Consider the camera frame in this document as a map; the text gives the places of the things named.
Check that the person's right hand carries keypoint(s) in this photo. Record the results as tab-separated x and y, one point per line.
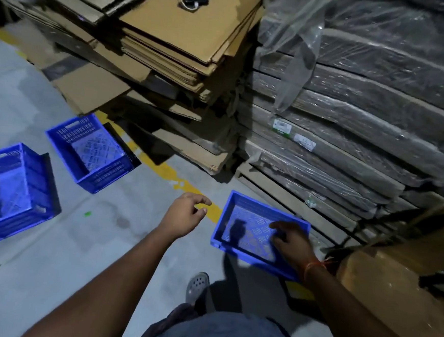
296	247

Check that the plastic-wrapped stack of flat cartons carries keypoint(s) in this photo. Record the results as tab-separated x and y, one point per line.
364	108

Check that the tall stack of flattened cardboard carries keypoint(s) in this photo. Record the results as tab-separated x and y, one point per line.
190	33

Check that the person's left forearm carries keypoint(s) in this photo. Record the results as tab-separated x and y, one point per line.
113	288

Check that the green and white label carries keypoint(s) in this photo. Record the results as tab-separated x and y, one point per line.
282	127

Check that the person's right fingers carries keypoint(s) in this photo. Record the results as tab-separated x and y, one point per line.
280	228

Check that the orange wrist thread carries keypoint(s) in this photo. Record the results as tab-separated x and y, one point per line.
315	265

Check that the deep blue plastic crate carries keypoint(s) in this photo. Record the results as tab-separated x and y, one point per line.
93	152
9	192

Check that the shallow blue plastic crate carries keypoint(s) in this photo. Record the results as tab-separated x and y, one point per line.
248	230

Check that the large brown cardboard box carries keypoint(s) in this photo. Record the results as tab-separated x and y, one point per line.
388	298

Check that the person's left thumb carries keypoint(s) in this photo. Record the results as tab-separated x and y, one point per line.
201	212

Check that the white paper label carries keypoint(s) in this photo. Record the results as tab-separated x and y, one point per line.
304	142

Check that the metal trolley frame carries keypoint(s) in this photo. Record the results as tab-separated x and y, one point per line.
429	213

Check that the person's right forearm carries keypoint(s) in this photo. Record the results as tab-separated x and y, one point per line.
351	322

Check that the person's left hand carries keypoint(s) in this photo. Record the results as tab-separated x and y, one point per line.
181	217

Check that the grey clog shoe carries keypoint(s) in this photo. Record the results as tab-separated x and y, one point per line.
197	287

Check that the wooden pallet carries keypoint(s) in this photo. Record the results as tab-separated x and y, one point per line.
281	196

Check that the low pile of cardboard sheets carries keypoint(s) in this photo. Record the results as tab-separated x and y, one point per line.
165	104

